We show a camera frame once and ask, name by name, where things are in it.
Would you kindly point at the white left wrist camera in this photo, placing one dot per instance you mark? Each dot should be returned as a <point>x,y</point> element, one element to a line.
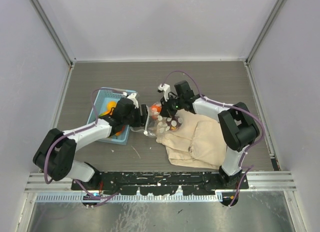
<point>133,97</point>

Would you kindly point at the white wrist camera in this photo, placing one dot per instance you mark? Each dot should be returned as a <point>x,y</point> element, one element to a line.
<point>165,89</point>
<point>133,97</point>

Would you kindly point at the clear polka dot zip bag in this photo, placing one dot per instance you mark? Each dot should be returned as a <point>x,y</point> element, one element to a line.
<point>156,127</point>

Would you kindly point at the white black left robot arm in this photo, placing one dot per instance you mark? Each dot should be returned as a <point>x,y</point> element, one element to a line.
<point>56,154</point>

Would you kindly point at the orange fake fruit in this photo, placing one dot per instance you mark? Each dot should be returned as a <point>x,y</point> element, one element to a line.
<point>155,110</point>

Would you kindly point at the light blue slotted cable duct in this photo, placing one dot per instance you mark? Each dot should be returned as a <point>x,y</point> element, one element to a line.
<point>80,197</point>

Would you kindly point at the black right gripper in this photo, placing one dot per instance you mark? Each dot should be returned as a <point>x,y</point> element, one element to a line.
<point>165,110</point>

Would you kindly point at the light blue plastic basket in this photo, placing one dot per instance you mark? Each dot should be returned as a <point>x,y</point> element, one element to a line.
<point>105,101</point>

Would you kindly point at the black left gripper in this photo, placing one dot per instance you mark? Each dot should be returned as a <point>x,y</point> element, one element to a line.
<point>141,120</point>

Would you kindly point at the dark purple fake plum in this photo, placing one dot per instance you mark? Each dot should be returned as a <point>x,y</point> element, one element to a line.
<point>173,123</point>

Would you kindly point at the black paint-chipped base rail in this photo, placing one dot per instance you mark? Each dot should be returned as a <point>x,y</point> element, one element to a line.
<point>162,183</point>

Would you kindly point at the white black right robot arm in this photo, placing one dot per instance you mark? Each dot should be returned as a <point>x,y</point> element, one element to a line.
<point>238,125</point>

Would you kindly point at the beige folded fabric garment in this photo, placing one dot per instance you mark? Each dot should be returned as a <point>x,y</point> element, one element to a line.
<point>198,143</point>

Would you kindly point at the aluminium frame rail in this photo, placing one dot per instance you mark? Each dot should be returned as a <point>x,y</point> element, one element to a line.
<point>52,32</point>

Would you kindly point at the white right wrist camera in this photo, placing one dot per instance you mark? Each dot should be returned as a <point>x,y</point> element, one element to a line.
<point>165,89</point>

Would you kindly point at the yellow fake lemon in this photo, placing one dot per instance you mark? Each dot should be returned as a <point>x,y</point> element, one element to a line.
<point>110,105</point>

